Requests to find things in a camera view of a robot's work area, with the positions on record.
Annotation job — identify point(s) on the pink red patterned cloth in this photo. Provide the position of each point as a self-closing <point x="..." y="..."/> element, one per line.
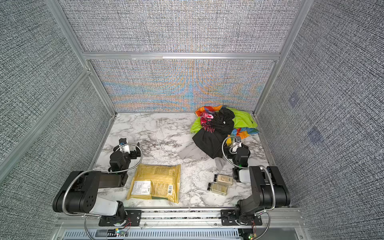
<point x="206" y="119"/>

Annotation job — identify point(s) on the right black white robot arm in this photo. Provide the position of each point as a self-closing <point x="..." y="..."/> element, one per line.
<point x="268" y="189"/>

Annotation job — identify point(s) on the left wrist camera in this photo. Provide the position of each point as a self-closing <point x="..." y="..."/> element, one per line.
<point x="123" y="146"/>

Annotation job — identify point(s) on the lime green cloth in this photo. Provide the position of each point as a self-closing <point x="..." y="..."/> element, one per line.
<point x="242" y="119"/>

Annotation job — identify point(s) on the aluminium enclosure frame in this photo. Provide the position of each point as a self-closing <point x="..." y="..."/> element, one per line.
<point x="15" y="155"/>

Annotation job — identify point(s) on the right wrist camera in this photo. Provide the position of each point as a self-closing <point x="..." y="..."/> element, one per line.
<point x="235" y="144"/>

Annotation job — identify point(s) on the lower spice jar black lid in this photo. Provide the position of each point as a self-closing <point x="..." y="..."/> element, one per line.
<point x="218" y="188"/>

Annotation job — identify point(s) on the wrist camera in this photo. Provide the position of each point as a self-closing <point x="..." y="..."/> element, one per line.
<point x="235" y="144"/>
<point x="123" y="146"/>

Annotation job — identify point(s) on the grey cloth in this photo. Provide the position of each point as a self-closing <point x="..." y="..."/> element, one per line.
<point x="195" y="153"/>

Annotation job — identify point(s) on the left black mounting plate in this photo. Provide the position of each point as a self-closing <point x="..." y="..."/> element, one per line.
<point x="130" y="218"/>

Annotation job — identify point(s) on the yellow snack bag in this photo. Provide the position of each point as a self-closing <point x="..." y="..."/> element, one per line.
<point x="156" y="182"/>

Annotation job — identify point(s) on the black cloth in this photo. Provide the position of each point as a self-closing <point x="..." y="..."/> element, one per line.
<point x="210" y="143"/>

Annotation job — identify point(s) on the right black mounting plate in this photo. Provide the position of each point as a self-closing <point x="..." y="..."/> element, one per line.
<point x="232" y="218"/>

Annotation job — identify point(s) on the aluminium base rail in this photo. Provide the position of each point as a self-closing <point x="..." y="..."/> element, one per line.
<point x="185" y="218"/>

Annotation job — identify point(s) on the black mounting plate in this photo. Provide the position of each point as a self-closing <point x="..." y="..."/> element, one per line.
<point x="130" y="218"/>
<point x="232" y="218"/>

